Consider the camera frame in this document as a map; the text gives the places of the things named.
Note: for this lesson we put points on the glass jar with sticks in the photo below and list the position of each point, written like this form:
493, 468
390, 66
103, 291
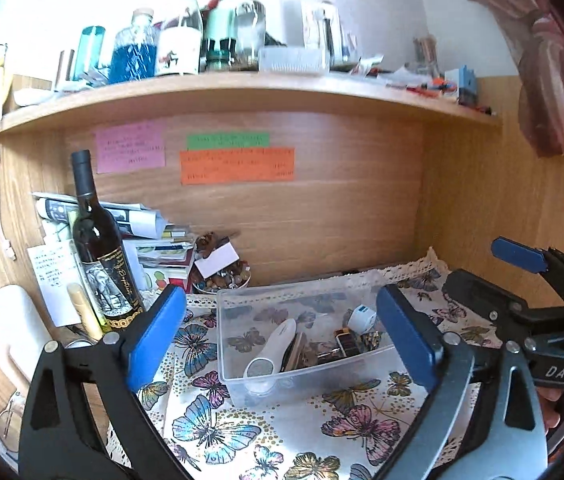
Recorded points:
426, 52

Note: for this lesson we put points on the black and gold case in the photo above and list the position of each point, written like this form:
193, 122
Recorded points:
345, 342

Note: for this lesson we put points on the teal bottle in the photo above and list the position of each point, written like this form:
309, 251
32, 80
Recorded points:
89, 52

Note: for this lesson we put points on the blue liquid bottle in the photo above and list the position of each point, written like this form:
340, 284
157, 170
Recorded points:
134, 57

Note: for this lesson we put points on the rolled newspaper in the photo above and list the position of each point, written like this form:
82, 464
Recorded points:
132, 220

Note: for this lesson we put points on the white rounded device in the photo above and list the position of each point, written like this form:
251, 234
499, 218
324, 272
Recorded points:
17, 325

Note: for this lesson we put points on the green paper note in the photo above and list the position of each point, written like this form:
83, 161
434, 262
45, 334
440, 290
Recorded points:
227, 141

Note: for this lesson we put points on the white paper sheet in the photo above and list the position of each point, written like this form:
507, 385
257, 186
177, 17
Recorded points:
49, 280

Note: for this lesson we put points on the orange paper note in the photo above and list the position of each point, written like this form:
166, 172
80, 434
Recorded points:
237, 166

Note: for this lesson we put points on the pink curtain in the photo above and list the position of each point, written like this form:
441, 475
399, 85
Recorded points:
551, 60

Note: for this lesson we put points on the pink paper note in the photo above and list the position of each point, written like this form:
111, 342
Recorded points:
129, 147

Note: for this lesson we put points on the silver cylinder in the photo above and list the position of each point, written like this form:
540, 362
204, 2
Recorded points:
64, 70

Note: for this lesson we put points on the stack of books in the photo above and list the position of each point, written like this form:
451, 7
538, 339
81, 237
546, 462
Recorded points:
167, 255

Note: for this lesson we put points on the white card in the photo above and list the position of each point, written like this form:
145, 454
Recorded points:
217, 261

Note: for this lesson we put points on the glass bottle with white label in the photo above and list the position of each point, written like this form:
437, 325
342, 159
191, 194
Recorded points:
179, 45

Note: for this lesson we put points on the mint green pump bottle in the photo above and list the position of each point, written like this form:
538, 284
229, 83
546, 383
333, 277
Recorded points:
219, 30

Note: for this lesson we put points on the white electric shaver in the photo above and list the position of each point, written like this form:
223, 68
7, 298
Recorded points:
272, 350

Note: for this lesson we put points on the gold ornament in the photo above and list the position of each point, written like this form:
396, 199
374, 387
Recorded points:
370, 341

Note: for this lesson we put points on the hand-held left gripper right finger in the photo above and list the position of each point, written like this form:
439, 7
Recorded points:
406, 340

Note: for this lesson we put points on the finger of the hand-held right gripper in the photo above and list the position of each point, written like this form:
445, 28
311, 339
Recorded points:
481, 295
516, 255

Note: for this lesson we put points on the bowl of beads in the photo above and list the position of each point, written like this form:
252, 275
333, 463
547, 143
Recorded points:
222, 282

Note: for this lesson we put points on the white dish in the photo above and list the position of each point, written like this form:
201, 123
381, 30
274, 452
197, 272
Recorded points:
32, 96

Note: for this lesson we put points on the clear glass bottle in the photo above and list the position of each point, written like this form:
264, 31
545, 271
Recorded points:
250, 30

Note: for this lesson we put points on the toothbrush package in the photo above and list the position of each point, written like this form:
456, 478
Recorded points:
327, 32

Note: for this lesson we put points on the butterfly print tablecloth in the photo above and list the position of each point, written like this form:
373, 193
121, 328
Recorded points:
222, 430

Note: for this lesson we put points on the person's right hand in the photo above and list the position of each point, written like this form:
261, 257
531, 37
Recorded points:
550, 407

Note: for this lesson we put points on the dark wine bottle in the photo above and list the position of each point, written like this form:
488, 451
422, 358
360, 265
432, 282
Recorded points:
102, 260

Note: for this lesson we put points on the wooden shelf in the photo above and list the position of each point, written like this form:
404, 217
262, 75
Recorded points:
262, 92

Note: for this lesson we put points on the clear plastic container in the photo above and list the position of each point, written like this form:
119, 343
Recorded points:
312, 375

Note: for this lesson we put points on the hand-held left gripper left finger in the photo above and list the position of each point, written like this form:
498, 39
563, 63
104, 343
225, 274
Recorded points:
157, 340

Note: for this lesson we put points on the clear plastic box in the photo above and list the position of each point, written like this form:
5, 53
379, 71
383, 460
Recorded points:
292, 60

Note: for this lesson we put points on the brown hair clip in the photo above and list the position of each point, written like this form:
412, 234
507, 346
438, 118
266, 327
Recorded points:
214, 242

